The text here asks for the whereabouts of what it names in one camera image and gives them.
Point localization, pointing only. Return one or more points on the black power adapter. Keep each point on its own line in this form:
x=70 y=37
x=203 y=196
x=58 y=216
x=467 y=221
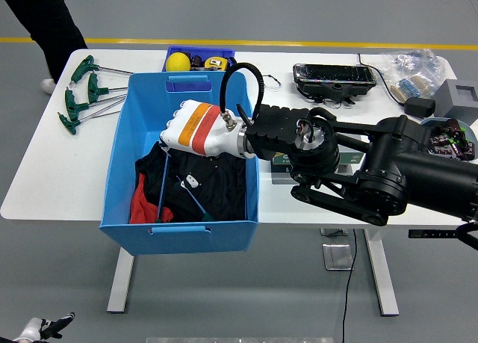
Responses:
x=419 y=107

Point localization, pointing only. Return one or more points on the person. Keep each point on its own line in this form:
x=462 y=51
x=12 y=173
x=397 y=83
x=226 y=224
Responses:
x=48 y=18

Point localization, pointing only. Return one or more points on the black cloth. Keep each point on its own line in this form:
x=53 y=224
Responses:
x=224 y=186

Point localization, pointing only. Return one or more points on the yellow tape measure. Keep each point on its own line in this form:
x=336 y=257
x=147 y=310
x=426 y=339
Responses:
x=216 y=62

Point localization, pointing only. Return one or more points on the black table control panel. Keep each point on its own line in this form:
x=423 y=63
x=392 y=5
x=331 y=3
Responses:
x=429 y=234

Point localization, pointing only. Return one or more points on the tan resistor tape strip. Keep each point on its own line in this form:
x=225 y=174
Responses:
x=414 y=85

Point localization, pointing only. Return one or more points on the small dark blue tray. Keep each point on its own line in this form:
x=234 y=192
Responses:
x=201 y=51

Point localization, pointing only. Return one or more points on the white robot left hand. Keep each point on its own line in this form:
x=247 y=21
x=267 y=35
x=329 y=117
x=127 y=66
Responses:
x=31 y=330

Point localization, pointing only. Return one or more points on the metal floor plate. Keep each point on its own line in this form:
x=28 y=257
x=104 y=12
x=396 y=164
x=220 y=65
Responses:
x=338 y=257

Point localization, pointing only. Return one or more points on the light blue oval tray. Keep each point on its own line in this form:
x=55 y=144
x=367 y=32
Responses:
x=463 y=128

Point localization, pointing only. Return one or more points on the dark brown small object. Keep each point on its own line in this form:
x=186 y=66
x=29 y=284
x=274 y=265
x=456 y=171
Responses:
x=196 y=61

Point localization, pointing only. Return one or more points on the grey foam box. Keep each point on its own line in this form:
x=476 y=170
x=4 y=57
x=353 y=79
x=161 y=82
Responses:
x=446 y=96

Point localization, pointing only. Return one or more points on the white table leg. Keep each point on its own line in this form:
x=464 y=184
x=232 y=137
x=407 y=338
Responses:
x=382 y=275
x=121 y=279

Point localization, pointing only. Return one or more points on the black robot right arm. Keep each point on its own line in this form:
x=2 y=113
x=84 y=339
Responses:
x=411 y=171

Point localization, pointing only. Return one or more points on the yellow ball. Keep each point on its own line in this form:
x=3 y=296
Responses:
x=177 y=61

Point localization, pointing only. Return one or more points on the black electronic device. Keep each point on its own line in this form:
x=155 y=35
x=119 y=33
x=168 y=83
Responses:
x=328 y=74

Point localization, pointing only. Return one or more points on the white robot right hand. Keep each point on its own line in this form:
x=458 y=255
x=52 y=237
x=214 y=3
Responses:
x=201 y=130

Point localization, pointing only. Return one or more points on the red cloth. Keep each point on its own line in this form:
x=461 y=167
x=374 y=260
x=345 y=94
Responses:
x=143 y=210

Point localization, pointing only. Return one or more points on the grey metal wrench rack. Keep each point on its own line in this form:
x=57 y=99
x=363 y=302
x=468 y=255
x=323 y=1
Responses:
x=282 y=163

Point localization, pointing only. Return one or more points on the yellow floor tape line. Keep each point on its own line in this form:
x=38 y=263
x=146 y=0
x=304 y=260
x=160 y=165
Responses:
x=224 y=43

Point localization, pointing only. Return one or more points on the clear plastic parts bag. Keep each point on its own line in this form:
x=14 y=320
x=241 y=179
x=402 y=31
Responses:
x=414 y=61

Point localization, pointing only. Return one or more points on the large blue plastic bin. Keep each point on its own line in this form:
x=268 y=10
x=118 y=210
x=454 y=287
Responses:
x=149 y=111

